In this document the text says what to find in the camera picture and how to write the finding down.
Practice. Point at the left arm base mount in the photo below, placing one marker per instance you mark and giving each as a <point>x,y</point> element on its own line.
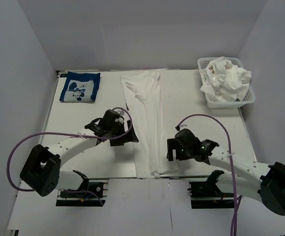
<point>80,194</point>

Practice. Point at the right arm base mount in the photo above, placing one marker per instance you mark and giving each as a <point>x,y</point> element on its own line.
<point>204,195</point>

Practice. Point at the white t-shirt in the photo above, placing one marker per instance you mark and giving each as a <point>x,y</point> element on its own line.
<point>143,99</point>

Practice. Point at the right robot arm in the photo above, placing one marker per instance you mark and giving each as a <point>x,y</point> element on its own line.
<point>259,181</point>

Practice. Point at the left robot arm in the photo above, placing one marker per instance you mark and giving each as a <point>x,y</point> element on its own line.
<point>42,169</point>

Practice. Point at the pile of white t-shirts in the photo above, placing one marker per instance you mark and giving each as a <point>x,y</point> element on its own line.
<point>225,81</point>

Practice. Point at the folded blue printed t-shirt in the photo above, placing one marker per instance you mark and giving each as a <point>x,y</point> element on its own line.
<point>80,87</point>

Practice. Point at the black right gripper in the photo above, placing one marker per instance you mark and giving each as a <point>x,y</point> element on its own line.
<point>173,144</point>

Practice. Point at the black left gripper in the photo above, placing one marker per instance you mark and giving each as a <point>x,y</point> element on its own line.
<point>130,136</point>

